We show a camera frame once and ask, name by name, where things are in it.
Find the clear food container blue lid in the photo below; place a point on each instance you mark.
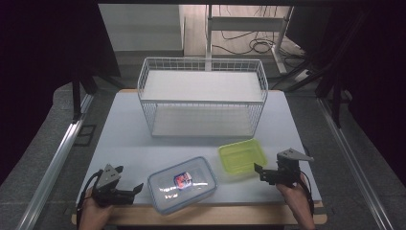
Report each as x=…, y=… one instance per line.
x=182, y=184

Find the white metal desk frame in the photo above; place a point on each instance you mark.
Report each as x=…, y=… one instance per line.
x=245, y=24

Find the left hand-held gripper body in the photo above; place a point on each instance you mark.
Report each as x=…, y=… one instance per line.
x=108, y=179

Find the person's right hand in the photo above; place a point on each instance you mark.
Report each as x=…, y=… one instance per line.
x=292, y=198

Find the person's left hand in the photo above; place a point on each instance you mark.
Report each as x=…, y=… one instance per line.
x=94, y=214

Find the white cabinet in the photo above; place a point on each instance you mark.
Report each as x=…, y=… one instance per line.
x=140, y=28

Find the white power strip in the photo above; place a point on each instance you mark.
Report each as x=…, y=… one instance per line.
x=302, y=75

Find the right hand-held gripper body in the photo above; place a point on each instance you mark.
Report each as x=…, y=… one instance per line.
x=288, y=166

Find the green plastic container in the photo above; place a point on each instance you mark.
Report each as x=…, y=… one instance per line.
x=242, y=156

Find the silver metal rail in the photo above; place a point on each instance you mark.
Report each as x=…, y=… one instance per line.
x=351, y=159
x=54, y=163

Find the black metal stand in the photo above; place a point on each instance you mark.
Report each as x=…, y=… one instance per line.
x=76, y=99
x=335, y=105

